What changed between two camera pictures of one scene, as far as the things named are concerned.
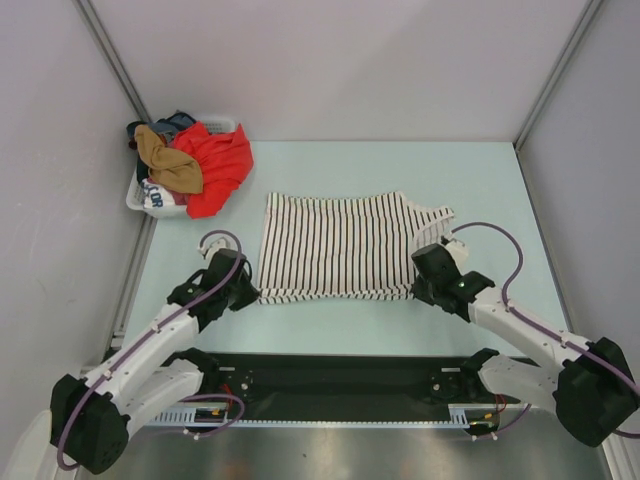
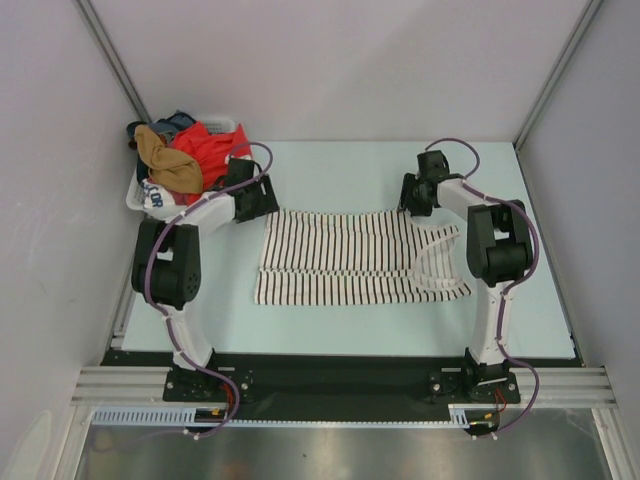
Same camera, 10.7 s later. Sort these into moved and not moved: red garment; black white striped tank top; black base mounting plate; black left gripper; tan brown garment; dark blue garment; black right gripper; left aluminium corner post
Moved: black right gripper; black left gripper; black white striped tank top
Not moved: red garment; dark blue garment; tan brown garment; left aluminium corner post; black base mounting plate
